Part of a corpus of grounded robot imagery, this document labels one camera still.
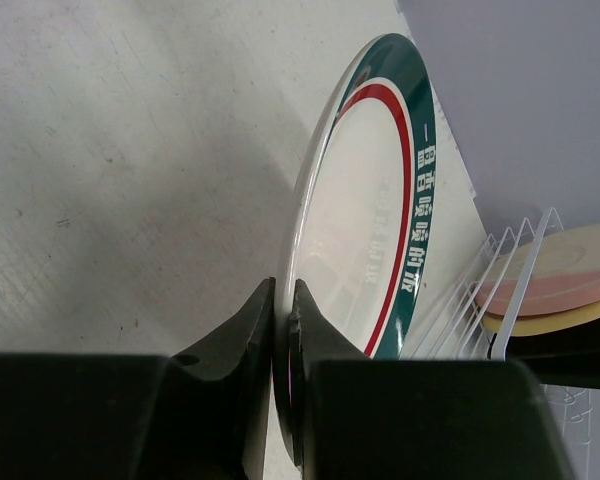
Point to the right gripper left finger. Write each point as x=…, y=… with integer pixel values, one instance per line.
x=200, y=414

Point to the pink cream round plate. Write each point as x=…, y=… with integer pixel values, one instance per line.
x=566, y=275

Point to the cream floral square plate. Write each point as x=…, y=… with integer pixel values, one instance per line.
x=567, y=357

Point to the white wire dish rack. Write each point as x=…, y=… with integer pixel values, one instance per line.
x=459, y=328

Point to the green rimmed white plate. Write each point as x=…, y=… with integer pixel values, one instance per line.
x=362, y=212

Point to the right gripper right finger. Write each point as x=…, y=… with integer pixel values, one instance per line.
x=357, y=418

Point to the yellow cream round plate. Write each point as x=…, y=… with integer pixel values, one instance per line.
x=525, y=326

